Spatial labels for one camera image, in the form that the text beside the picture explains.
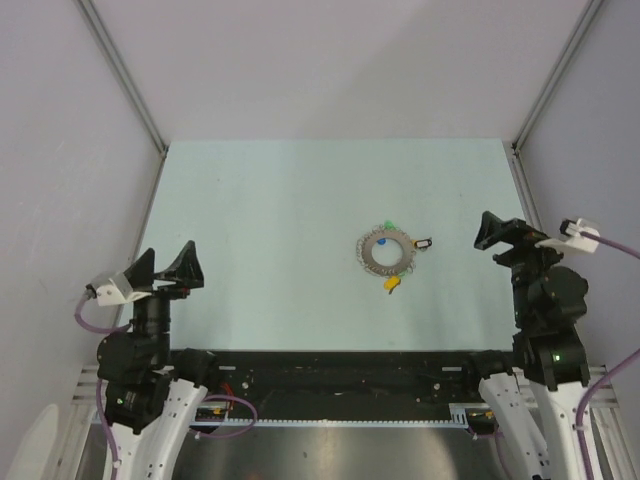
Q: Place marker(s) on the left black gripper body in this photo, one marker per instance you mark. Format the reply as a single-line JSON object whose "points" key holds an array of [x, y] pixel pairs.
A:
{"points": [[161, 294]]}

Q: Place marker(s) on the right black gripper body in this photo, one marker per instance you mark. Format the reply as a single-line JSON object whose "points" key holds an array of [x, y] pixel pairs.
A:
{"points": [[527, 261]]}

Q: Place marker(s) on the black key tag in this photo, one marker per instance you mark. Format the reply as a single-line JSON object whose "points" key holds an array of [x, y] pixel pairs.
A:
{"points": [[423, 244]]}

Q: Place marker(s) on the yellow key tag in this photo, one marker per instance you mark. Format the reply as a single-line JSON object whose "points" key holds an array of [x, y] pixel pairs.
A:
{"points": [[391, 283]]}

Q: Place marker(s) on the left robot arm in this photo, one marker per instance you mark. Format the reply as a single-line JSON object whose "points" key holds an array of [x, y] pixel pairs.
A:
{"points": [[144, 395]]}

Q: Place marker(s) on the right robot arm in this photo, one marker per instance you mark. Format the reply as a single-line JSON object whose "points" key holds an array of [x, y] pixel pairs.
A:
{"points": [[540, 398]]}

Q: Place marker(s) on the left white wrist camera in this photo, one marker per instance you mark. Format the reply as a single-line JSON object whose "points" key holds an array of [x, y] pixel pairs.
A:
{"points": [[111, 289]]}

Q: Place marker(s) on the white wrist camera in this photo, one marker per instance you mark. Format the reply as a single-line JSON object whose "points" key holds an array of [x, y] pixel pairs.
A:
{"points": [[575, 238], [111, 289]]}

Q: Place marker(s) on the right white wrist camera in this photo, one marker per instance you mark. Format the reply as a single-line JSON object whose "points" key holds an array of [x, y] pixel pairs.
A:
{"points": [[575, 238]]}

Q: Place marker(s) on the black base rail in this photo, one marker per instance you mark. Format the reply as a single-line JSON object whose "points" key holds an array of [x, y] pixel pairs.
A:
{"points": [[391, 386]]}

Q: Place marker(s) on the white cable duct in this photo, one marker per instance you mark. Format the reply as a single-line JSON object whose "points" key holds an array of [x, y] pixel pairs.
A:
{"points": [[458, 420]]}

